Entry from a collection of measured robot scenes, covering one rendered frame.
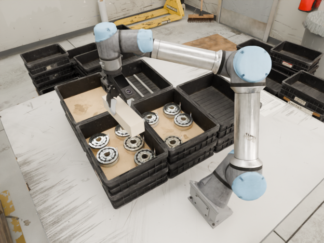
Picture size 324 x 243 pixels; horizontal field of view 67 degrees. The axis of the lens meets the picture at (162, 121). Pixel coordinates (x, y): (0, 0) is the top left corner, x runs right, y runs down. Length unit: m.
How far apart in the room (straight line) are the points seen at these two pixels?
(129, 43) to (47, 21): 3.60
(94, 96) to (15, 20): 2.86
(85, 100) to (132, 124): 0.69
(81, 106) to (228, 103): 0.88
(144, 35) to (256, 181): 0.62
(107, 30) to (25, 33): 3.56
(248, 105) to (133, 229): 0.71
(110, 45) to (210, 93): 0.88
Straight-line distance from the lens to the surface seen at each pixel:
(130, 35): 0.86
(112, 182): 1.02
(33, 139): 1.66
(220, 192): 1.07
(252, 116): 0.89
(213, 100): 1.54
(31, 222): 2.19
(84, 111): 1.52
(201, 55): 0.98
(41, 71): 2.73
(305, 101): 2.25
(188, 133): 1.30
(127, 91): 0.91
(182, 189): 1.25
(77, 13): 4.53
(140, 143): 1.22
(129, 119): 0.98
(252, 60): 0.85
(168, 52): 0.97
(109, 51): 0.88
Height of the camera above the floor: 1.77
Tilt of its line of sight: 43 degrees down
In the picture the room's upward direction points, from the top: 2 degrees counter-clockwise
